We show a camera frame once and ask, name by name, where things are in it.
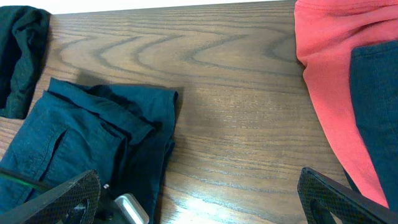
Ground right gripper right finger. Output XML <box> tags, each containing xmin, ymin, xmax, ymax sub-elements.
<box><xmin>297</xmin><ymin>167</ymin><xmax>397</xmax><ymax>224</ymax></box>

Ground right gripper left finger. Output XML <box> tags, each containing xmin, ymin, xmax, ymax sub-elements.
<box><xmin>1</xmin><ymin>170</ymin><xmax>101</xmax><ymax>224</ymax></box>

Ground navy blue shorts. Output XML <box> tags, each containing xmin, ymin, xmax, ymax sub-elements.
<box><xmin>1</xmin><ymin>79</ymin><xmax>178</xmax><ymax>217</ymax></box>

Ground navy blue garment pile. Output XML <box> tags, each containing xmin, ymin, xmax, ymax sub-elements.
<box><xmin>349</xmin><ymin>40</ymin><xmax>397</xmax><ymax>212</ymax></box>

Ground red orange garment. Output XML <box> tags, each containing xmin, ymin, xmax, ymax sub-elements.
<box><xmin>294</xmin><ymin>0</ymin><xmax>397</xmax><ymax>207</ymax></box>

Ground folded black garment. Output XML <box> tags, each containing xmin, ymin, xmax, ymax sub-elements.
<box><xmin>1</xmin><ymin>6</ymin><xmax>50</xmax><ymax>119</ymax></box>

